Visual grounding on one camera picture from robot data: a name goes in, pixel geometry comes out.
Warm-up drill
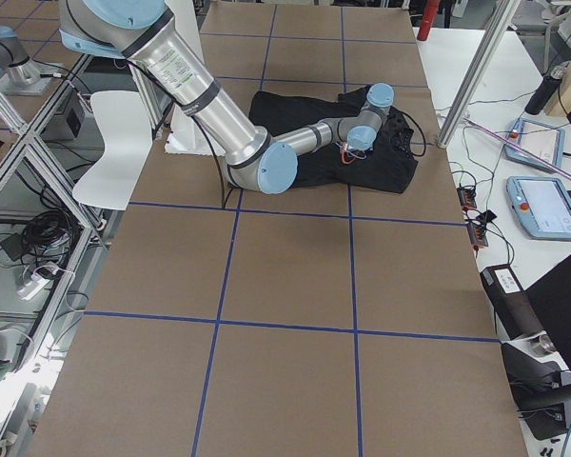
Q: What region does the teach pendant tablet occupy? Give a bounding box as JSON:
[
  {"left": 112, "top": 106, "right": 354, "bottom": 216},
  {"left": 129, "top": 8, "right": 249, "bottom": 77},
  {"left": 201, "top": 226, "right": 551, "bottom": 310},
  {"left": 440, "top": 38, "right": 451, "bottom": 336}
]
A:
[
  {"left": 505, "top": 176, "right": 571, "bottom": 241},
  {"left": 503, "top": 118, "right": 565, "bottom": 172}
]

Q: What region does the black water bottle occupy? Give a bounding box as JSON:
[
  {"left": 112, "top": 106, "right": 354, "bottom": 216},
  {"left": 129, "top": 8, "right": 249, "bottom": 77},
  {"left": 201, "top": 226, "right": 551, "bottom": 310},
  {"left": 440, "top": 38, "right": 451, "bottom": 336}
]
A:
[{"left": 524, "top": 61, "right": 570, "bottom": 115}]

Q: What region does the far teach pendant tablet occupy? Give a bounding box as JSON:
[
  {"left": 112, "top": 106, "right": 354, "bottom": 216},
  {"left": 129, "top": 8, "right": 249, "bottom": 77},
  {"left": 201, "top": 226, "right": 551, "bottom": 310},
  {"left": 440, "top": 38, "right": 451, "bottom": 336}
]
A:
[{"left": 503, "top": 118, "right": 565, "bottom": 172}]

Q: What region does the black monitor on stand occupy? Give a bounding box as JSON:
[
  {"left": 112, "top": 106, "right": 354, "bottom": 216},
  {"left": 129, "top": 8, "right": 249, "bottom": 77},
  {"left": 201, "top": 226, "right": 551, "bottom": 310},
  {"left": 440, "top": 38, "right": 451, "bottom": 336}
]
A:
[{"left": 480, "top": 254, "right": 571, "bottom": 440}]

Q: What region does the near teach pendant tablet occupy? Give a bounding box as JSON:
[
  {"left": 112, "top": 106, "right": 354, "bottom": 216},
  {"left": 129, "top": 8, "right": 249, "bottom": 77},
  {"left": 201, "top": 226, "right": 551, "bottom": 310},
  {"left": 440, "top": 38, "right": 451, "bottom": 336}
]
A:
[{"left": 505, "top": 176, "right": 571, "bottom": 241}]

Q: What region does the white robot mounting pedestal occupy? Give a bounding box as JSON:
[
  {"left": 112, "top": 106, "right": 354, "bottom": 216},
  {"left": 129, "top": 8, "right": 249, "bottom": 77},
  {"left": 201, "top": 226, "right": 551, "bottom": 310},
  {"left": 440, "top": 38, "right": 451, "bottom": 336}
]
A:
[{"left": 166, "top": 1, "right": 225, "bottom": 156}]

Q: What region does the aluminium frame post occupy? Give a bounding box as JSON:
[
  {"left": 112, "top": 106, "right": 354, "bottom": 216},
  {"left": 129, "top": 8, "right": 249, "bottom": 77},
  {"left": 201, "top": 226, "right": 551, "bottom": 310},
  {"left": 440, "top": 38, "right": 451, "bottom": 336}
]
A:
[{"left": 437, "top": 0, "right": 520, "bottom": 148}]

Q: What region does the red fire extinguisher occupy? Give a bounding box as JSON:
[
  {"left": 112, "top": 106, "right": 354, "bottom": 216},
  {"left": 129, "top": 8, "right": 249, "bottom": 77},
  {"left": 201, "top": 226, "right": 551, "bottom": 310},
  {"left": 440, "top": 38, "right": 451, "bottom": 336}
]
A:
[{"left": 417, "top": 0, "right": 441, "bottom": 41}]

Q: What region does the white plastic chair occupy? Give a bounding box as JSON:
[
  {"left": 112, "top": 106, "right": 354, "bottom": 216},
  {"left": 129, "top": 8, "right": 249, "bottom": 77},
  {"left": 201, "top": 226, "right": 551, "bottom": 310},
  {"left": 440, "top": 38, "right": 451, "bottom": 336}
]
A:
[{"left": 72, "top": 90, "right": 153, "bottom": 210}]

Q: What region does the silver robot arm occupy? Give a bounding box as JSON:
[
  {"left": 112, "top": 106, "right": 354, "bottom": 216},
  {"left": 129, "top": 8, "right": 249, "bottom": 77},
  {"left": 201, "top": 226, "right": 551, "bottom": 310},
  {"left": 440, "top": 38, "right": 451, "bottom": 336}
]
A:
[
  {"left": 0, "top": 26, "right": 51, "bottom": 96},
  {"left": 59, "top": 1, "right": 394, "bottom": 194}
]

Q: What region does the black printed t-shirt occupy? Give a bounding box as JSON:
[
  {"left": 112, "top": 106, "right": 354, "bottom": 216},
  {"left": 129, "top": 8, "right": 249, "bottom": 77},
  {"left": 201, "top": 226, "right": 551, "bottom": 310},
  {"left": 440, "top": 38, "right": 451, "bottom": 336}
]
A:
[{"left": 248, "top": 86, "right": 418, "bottom": 193}]

